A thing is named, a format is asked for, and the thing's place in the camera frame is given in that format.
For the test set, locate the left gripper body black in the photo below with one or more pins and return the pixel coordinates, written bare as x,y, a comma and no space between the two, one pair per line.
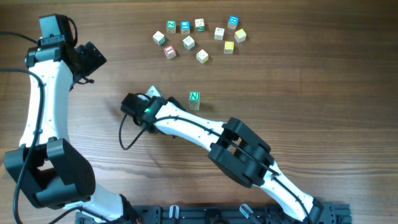
92,61

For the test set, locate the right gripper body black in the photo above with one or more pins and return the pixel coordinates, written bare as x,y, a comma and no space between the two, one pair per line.
173,102

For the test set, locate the green n block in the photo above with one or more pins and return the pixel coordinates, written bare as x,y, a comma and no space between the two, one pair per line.
194,96
171,26

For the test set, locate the white block yellow side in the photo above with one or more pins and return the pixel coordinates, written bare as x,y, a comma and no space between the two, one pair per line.
202,56

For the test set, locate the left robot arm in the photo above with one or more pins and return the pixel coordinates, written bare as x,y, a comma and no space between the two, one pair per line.
47,169

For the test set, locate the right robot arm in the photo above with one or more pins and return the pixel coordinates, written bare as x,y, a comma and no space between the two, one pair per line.
233,147

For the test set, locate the red I block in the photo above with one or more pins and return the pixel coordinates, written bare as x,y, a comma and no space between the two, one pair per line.
170,52

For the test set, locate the white block centre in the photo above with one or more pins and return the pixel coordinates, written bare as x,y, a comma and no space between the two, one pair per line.
188,43

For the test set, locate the white block teal side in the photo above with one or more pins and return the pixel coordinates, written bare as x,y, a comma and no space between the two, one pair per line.
159,38

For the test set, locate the blue top block left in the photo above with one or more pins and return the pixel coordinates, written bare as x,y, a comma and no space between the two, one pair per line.
185,27

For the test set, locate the blue block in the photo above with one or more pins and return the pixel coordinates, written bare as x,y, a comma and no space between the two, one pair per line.
233,22
185,27

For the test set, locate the white block green side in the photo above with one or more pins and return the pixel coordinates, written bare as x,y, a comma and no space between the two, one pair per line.
199,25

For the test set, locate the white picture block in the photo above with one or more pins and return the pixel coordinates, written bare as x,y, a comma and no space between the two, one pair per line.
219,33

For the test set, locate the blue top block right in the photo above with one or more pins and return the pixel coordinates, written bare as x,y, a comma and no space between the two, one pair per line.
233,22

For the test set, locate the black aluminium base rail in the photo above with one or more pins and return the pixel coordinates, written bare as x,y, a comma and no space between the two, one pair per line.
269,214

